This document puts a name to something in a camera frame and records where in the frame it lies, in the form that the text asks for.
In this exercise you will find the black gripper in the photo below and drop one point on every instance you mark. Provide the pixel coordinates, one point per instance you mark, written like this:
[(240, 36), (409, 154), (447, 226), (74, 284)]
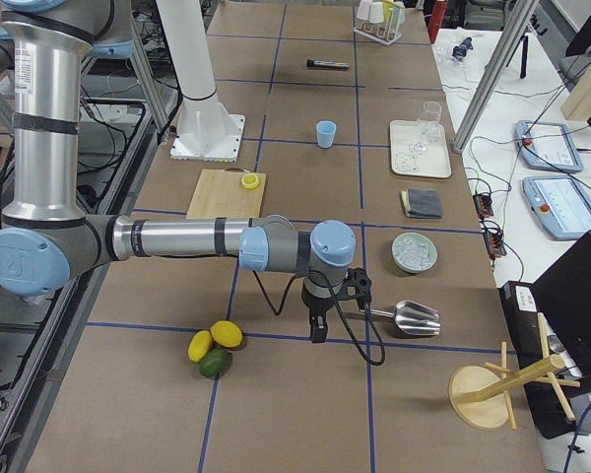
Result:
[(315, 305)]

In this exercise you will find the lemon slice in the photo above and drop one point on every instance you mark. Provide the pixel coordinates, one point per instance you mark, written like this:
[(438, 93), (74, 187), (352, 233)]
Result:
[(250, 180)]

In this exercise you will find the steel muddler black tip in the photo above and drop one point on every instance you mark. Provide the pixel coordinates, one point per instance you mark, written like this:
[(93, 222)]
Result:
[(327, 65)]

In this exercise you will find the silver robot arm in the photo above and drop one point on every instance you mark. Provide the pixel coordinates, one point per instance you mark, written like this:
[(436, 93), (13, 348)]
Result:
[(47, 240)]

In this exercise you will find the yellow lemon upper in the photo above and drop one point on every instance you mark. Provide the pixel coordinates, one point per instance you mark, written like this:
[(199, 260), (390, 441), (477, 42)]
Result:
[(226, 334)]

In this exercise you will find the yellow lemon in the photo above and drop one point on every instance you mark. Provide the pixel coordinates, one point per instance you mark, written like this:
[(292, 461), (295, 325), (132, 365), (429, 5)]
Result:
[(200, 345), (226, 334)]

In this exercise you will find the yellow lemon lower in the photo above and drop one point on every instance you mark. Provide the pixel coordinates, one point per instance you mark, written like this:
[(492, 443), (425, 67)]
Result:
[(200, 345)]

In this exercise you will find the wooden cup tree stand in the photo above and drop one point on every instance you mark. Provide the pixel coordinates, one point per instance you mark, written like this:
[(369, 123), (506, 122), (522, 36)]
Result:
[(480, 395)]

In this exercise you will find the light blue cup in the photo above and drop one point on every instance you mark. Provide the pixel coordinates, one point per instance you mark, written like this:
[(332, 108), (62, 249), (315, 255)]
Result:
[(325, 133)]

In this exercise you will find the white cup rack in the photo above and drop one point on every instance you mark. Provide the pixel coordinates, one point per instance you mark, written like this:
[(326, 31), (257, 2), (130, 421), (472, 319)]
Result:
[(380, 20)]

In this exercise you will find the steel ice scoop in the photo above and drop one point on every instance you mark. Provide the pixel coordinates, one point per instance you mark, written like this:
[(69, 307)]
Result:
[(408, 319)]

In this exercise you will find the green lime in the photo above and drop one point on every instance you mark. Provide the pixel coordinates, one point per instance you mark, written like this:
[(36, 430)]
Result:
[(214, 362)]

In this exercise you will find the green bowl of ice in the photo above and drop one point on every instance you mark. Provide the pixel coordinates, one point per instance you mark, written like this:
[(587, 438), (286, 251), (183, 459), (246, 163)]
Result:
[(413, 253)]

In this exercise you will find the grey folded cloth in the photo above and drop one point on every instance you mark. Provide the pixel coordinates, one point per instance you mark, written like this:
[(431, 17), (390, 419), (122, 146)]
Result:
[(421, 203)]

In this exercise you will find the bamboo cutting board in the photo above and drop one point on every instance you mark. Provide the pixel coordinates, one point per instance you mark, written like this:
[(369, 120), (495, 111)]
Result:
[(218, 193)]

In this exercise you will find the cream bear tray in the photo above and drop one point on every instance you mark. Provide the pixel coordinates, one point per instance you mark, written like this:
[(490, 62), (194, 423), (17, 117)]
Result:
[(413, 153)]

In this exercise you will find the clear wine glass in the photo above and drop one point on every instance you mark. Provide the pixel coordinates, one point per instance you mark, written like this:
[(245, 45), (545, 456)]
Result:
[(427, 121)]

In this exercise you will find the black laptop computer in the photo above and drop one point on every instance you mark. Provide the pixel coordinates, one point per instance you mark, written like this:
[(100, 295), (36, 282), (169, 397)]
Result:
[(563, 295)]

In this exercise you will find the blue teach pendant near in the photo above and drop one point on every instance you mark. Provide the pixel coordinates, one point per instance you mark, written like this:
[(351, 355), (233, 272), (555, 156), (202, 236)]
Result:
[(560, 204)]

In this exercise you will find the blue teach pendant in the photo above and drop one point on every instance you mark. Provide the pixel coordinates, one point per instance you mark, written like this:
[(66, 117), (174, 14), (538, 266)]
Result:
[(547, 146), (560, 204)]

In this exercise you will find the blue teach pendant far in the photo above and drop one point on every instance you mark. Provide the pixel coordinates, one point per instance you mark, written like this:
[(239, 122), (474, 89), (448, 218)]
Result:
[(547, 146)]

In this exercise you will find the blue folded umbrella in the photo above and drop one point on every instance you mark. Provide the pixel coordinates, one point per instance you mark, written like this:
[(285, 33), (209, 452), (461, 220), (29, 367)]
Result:
[(460, 51)]

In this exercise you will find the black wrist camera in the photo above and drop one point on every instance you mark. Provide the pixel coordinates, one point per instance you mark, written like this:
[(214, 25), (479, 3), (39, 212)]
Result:
[(357, 287)]

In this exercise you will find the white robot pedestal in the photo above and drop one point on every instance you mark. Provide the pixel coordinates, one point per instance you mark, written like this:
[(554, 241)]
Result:
[(204, 130)]

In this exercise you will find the aluminium frame post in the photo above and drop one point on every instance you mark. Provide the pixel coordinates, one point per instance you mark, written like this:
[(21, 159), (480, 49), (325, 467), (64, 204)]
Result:
[(505, 47)]

